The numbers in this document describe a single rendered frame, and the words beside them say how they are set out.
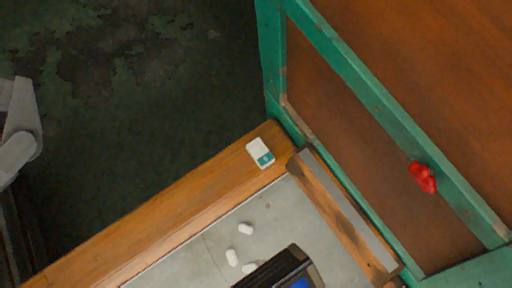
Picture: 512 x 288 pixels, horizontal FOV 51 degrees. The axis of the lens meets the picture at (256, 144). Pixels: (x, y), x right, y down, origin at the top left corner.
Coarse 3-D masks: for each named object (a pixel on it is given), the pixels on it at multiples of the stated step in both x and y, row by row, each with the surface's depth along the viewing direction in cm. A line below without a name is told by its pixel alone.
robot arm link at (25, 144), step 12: (24, 132) 79; (0, 144) 86; (12, 144) 78; (24, 144) 79; (36, 144) 79; (0, 156) 78; (12, 156) 78; (24, 156) 79; (0, 168) 78; (12, 168) 78; (0, 180) 80; (12, 180) 81; (0, 192) 82
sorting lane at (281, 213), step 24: (264, 192) 114; (288, 192) 114; (240, 216) 113; (264, 216) 113; (288, 216) 112; (312, 216) 112; (192, 240) 112; (216, 240) 112; (240, 240) 111; (264, 240) 111; (288, 240) 111; (312, 240) 110; (336, 240) 110; (168, 264) 110; (192, 264) 110; (216, 264) 110; (240, 264) 110; (336, 264) 108
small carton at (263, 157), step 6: (258, 138) 114; (252, 144) 114; (258, 144) 113; (252, 150) 113; (258, 150) 113; (264, 150) 113; (252, 156) 114; (258, 156) 113; (264, 156) 112; (270, 156) 112; (258, 162) 112; (264, 162) 112; (270, 162) 113
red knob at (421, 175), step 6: (414, 162) 62; (408, 168) 63; (414, 168) 62; (420, 168) 61; (426, 168) 61; (414, 174) 62; (420, 174) 61; (426, 174) 61; (432, 174) 62; (414, 180) 63; (420, 180) 62; (426, 180) 61; (432, 180) 60; (420, 186) 63; (426, 186) 62; (432, 186) 61; (432, 192) 62
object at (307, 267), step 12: (288, 252) 77; (300, 252) 75; (264, 264) 78; (276, 264) 76; (288, 264) 74; (300, 264) 72; (312, 264) 73; (252, 276) 76; (264, 276) 75; (276, 276) 73; (288, 276) 72; (300, 276) 73; (312, 276) 74
